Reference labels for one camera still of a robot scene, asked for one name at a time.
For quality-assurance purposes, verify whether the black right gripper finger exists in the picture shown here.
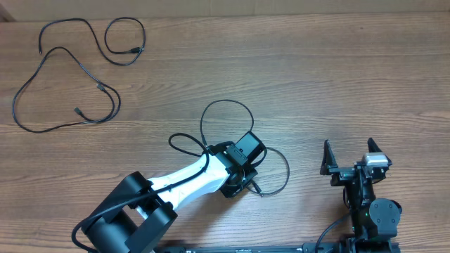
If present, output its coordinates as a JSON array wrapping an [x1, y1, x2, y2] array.
[[367, 138, 382, 153], [319, 139, 339, 176]]

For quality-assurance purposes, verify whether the black USB cable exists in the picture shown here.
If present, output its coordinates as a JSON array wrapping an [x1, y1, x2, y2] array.
[[199, 99, 291, 198], [11, 46, 122, 134]]

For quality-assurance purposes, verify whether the thin black cable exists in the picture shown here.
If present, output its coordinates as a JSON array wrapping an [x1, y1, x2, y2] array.
[[37, 16, 147, 67]]

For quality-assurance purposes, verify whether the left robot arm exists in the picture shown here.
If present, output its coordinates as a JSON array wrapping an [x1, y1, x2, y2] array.
[[72, 131, 267, 252]]

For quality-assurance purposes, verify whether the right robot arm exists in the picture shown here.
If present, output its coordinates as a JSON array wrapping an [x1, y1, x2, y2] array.
[[314, 138, 402, 252]]

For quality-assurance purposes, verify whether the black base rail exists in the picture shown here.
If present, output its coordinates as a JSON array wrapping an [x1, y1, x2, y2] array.
[[153, 242, 401, 253]]

